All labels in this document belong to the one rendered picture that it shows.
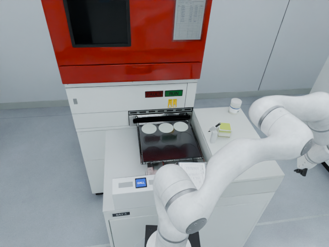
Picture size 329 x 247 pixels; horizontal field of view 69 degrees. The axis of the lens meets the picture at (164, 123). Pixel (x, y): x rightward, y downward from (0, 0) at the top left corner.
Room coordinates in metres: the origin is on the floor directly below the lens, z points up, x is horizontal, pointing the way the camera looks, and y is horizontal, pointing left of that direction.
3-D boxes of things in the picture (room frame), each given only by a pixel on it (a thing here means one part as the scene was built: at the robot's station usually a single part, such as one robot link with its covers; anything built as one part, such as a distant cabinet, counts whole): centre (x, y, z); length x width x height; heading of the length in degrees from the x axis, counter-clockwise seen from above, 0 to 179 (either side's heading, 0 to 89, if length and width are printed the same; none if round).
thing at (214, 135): (1.05, -0.29, 1.03); 0.06 x 0.04 x 0.13; 11
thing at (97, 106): (1.29, 0.21, 1.02); 0.82 x 0.03 x 0.40; 101
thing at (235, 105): (1.35, -0.47, 1.01); 0.07 x 0.07 x 0.10
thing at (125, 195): (0.74, -0.03, 0.89); 0.55 x 0.09 x 0.14; 101
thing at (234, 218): (1.02, -0.13, 0.41); 0.97 x 0.64 x 0.82; 101
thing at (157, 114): (1.31, 0.03, 0.89); 0.44 x 0.02 x 0.10; 101
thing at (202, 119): (1.09, -0.43, 0.89); 0.62 x 0.35 x 0.14; 11
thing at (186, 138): (1.11, -0.03, 0.90); 0.34 x 0.34 x 0.01; 11
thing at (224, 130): (1.11, -0.37, 1.00); 0.07 x 0.07 x 0.07; 88
